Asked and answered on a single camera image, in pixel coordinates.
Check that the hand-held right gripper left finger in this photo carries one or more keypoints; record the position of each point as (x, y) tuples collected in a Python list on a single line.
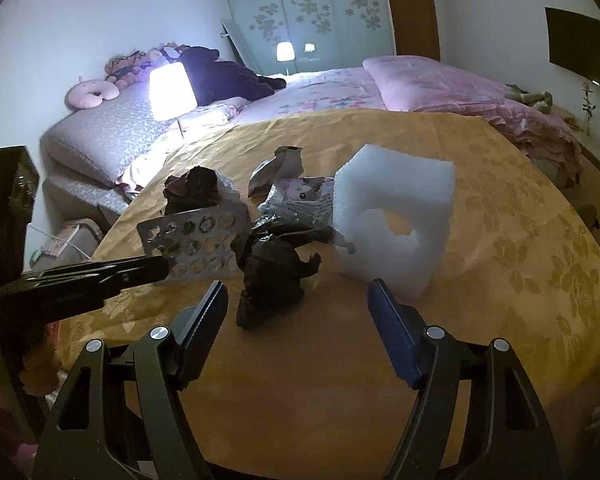
[(207, 325)]

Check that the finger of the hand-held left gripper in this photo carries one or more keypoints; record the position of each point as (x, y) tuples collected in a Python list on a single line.
[(120, 286), (105, 269)]

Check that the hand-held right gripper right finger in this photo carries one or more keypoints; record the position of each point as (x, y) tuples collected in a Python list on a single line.
[(395, 330)]

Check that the black plastic bag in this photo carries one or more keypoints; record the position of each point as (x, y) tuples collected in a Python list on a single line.
[(270, 275)]

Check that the silver blister pack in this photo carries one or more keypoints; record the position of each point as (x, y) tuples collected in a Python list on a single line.
[(200, 240)]

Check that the reddish brown wrapper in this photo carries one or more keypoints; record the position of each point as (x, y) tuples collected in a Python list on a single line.
[(192, 190)]

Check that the white foam block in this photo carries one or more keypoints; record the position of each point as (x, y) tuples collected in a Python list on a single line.
[(380, 180)]

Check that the cartoon printed plastic bag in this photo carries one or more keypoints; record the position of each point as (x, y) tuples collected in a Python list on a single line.
[(300, 200)]

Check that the light pink cloth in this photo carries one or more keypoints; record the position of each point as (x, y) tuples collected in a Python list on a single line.
[(140, 170)]

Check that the yellow floral tablecloth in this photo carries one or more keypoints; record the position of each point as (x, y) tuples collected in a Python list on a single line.
[(480, 260)]

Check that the grey patterned headboard cushion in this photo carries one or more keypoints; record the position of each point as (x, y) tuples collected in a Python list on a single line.
[(95, 135)]

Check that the pink plush neck pillow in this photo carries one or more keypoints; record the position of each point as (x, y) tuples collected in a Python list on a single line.
[(87, 95)]

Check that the silver crumpled foil packet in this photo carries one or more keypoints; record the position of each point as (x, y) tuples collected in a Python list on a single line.
[(280, 167)]

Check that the brown teddy bear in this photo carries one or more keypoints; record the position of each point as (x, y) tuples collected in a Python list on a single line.
[(125, 67)]

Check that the white table lamp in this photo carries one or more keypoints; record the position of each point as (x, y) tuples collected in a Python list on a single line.
[(172, 90)]

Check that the pink printed pillow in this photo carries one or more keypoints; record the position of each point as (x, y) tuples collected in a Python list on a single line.
[(215, 110)]

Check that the small plush toy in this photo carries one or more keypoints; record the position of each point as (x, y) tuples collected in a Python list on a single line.
[(165, 52)]

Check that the dark purple large plush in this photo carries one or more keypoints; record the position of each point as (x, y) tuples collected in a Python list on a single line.
[(220, 77)]

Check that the floral pink bedsheet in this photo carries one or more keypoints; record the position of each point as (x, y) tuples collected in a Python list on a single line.
[(320, 95)]

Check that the pink quilt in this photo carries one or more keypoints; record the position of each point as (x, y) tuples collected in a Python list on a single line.
[(430, 85)]

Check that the olive green cloth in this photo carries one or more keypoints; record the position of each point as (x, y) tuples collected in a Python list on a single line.
[(530, 97)]

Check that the artificial pink flower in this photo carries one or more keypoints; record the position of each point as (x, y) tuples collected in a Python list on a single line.
[(587, 91)]

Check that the brown wooden door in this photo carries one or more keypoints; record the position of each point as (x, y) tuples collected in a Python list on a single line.
[(412, 15)]

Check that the floral sliding door wardrobe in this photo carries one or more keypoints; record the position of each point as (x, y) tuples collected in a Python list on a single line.
[(305, 0)]

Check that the grey bed frame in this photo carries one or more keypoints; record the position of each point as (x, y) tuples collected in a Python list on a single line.
[(75, 195)]

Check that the dark wall television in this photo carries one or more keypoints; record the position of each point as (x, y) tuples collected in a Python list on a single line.
[(575, 40)]

